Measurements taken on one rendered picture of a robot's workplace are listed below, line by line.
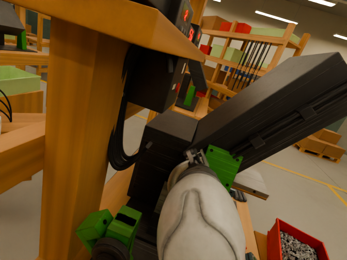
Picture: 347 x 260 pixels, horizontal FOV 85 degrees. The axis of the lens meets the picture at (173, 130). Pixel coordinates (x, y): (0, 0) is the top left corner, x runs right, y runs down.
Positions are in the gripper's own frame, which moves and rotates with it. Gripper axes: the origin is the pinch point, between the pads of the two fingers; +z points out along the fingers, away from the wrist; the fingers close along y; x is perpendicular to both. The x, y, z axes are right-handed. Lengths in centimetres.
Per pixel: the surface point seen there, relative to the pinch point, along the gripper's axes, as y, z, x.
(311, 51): 72, 824, -537
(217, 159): -2.4, 4.4, -5.5
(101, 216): 1.6, -20.9, 21.7
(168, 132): 12.0, 10.5, 6.7
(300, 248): -61, 32, -24
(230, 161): -4.6, 4.4, -9.0
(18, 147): 20.9, -27.8, 26.2
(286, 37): 63, 224, -154
